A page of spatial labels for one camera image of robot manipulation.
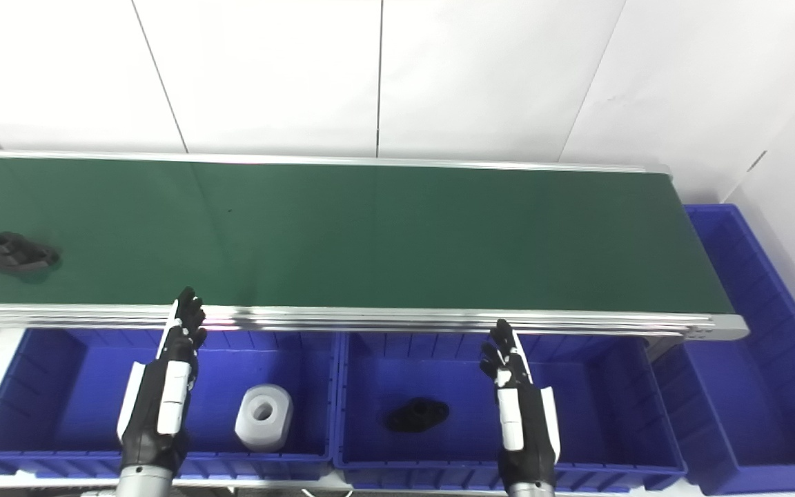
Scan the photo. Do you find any green conveyor belt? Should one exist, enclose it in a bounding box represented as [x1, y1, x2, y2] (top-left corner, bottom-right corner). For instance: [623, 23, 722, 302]
[0, 157, 737, 315]
[0, 148, 750, 343]

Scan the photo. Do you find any white cylindrical part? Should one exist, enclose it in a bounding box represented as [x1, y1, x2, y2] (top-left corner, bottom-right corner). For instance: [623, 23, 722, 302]
[234, 384, 295, 454]

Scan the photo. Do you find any large blue plastic bin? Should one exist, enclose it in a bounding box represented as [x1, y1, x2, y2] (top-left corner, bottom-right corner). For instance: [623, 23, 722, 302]
[651, 204, 795, 496]

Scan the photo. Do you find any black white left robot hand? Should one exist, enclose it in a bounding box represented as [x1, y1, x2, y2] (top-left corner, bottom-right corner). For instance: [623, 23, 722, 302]
[117, 286, 208, 477]

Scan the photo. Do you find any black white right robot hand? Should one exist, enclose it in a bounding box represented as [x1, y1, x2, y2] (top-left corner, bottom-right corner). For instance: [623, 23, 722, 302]
[478, 319, 562, 488]

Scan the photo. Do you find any black flanged part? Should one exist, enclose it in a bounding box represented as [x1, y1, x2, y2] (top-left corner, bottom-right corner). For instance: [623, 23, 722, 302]
[0, 232, 61, 276]
[384, 398, 451, 435]

